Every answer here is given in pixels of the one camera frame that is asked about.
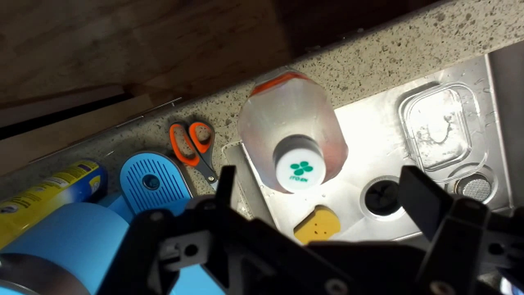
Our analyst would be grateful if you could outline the clear plastic food container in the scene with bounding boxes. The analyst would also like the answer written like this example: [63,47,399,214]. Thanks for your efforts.
[399,84,474,173]

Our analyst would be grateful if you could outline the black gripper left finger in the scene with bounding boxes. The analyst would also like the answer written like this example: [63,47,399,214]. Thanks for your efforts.
[97,165,341,295]

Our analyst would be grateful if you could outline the steel sink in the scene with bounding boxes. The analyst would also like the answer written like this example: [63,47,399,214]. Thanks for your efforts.
[223,40,524,245]

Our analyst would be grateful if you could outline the black sink drain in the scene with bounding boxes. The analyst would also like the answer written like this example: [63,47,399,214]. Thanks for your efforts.
[363,176,407,219]

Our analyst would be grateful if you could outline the yellow and blue foil box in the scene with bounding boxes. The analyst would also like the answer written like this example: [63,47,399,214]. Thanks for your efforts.
[0,160,109,251]

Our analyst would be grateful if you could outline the yellow sponge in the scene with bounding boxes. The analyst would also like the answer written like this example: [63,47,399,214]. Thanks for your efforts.
[292,206,343,246]

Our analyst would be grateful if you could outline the clear bottle with orange label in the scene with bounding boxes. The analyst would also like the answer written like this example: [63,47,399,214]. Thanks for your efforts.
[236,73,351,196]

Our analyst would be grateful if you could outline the orange handled scissors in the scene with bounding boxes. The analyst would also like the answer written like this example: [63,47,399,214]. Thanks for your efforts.
[168,120,220,186]

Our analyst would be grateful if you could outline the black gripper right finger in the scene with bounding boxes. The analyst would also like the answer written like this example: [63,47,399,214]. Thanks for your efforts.
[397,165,524,295]

